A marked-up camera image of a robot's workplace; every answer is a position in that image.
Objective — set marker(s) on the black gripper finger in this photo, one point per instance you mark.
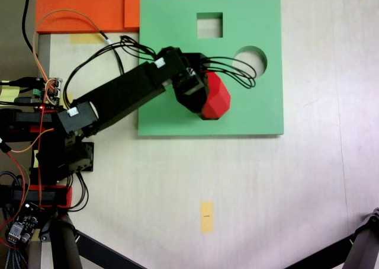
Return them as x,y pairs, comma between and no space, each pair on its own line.
192,103

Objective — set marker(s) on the red octagonal pillar block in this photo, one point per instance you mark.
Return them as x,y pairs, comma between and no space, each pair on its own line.
218,100

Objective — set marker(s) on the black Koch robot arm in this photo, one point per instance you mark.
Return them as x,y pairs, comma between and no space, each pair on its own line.
118,94

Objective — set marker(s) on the large orange foam block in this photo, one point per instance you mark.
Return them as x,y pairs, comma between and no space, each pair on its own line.
80,8

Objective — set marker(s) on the green shape sorter board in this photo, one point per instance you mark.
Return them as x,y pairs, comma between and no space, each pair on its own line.
251,118

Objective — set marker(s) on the yellow tape marker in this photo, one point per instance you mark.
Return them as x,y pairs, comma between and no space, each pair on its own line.
207,217

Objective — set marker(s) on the yellow tape strip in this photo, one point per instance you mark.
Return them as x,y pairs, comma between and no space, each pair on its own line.
84,38

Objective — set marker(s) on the red and black clamp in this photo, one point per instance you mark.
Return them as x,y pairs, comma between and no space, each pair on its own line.
66,196
23,124

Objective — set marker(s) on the black tripod leg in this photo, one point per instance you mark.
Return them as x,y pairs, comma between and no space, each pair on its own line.
362,245
66,245
103,254
322,255

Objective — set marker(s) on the yellow sticky note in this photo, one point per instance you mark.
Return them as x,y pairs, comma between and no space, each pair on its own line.
7,94

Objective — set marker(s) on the black circuit board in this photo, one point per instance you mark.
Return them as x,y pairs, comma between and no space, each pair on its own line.
20,226

